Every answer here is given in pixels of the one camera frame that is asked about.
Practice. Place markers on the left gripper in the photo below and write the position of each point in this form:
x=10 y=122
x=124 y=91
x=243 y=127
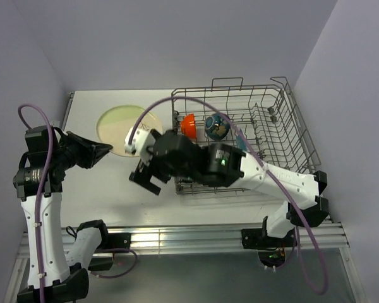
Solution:
x=92 y=151

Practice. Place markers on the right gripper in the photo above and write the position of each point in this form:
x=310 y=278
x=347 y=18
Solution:
x=142 y=175

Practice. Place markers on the cream plate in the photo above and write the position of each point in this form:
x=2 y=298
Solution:
x=114 y=125

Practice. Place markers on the orange plastic bowl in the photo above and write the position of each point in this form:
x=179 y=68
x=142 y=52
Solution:
x=188 y=127

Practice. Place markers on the blue floral ceramic bowl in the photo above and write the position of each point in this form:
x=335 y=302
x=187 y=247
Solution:
x=216 y=128

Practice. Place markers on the teal scalloped plate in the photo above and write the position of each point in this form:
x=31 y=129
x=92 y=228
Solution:
x=241 y=142

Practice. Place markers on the dark brown mug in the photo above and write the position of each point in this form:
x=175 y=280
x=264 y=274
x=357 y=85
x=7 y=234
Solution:
x=186 y=180

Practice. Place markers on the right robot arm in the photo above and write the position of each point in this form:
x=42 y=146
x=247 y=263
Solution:
x=168 y=155

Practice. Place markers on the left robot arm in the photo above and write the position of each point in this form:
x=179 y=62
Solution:
x=56 y=275

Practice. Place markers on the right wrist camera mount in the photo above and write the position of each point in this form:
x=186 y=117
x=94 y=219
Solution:
x=137 y=142

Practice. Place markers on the aluminium extrusion rail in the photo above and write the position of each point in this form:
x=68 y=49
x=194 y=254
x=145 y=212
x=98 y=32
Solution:
x=198 y=239

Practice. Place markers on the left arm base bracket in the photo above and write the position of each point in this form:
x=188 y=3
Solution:
x=118 y=241

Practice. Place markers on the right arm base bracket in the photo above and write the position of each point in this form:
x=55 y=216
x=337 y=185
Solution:
x=254 y=239

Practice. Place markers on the grey wire dish rack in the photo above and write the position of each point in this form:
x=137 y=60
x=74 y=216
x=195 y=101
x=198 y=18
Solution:
x=267 y=115

